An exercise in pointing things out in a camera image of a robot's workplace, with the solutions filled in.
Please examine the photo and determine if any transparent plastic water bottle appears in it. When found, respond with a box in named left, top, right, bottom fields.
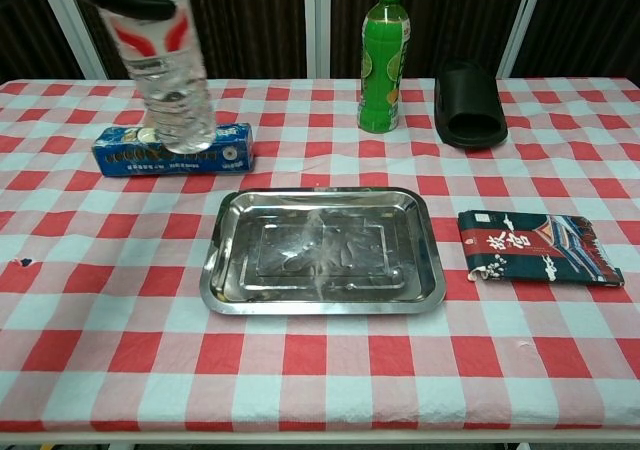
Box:
left=97, top=0, right=218, bottom=155

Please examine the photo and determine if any green tea plastic bottle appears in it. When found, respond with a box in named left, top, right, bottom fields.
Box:
left=357, top=0, right=414, bottom=135

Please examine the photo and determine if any stainless steel metal tray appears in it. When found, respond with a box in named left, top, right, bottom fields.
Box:
left=199, top=186, right=447, bottom=317

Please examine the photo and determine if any blue cookie box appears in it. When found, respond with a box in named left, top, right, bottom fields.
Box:
left=91, top=122, right=255, bottom=178

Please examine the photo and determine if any black rubber slipper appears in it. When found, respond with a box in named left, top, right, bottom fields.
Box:
left=432, top=58, right=509, bottom=150

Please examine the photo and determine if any red white checkered tablecloth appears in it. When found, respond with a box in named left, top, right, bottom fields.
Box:
left=0, top=77, right=640, bottom=434

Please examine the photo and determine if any dark blue printed pouch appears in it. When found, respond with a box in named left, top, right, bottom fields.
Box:
left=457, top=209, right=626, bottom=288

